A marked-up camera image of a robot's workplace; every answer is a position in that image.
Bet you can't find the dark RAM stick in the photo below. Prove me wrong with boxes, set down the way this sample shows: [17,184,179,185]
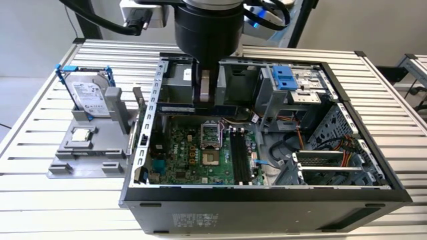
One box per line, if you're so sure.
[158,103,244,117]
[73,150,109,156]

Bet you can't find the black RAM slot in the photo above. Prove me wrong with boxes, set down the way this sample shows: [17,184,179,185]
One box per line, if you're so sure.
[232,127,244,186]
[237,127,248,186]
[241,127,253,186]
[228,127,240,186]

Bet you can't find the grey power supply unit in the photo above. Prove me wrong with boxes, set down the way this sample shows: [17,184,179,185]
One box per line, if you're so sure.
[161,62,228,127]

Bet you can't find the blue plastic drive latch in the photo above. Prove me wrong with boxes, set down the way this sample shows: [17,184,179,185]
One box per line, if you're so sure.
[270,65,298,92]

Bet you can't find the green graphics card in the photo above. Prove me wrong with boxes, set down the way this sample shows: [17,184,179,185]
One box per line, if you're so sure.
[127,83,149,156]

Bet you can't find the metal socket cover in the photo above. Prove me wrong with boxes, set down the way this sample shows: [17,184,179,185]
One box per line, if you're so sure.
[198,121,222,148]

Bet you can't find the hard disk in blue carrier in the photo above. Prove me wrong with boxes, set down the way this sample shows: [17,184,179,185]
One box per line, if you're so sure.
[53,63,115,121]

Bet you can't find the CPU socket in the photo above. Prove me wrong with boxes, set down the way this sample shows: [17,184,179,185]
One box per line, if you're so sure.
[198,148,221,167]

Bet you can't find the grey parts rack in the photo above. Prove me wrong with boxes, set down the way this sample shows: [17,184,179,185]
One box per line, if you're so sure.
[45,86,142,180]

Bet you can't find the teal board connector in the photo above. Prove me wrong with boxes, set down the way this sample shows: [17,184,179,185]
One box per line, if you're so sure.
[150,159,166,175]

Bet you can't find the silver CPU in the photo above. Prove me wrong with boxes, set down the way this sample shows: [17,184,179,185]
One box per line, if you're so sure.
[70,129,91,143]

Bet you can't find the green motherboard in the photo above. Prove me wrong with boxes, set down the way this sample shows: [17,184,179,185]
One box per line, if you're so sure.
[147,123,268,186]

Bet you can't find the metal disk bay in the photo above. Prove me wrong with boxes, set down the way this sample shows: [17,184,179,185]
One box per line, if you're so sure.
[272,149,384,186]

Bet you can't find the black PC case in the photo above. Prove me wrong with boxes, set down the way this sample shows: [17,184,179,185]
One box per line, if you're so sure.
[117,51,414,236]

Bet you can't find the black frame post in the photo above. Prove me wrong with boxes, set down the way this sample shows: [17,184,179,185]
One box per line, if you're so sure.
[70,0,102,41]
[285,0,318,49]

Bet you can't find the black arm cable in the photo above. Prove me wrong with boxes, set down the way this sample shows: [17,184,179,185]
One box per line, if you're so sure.
[58,0,149,37]

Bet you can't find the white yellow wire bundle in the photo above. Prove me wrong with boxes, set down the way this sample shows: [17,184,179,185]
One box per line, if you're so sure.
[218,114,260,125]

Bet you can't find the orange data wire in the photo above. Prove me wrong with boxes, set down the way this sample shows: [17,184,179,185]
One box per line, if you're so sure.
[294,124,306,152]

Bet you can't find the metal frame table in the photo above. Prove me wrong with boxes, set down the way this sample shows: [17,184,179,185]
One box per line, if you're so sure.
[392,52,427,88]

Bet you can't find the coloured power wires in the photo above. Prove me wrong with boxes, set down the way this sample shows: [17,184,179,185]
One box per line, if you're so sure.
[338,134,357,169]

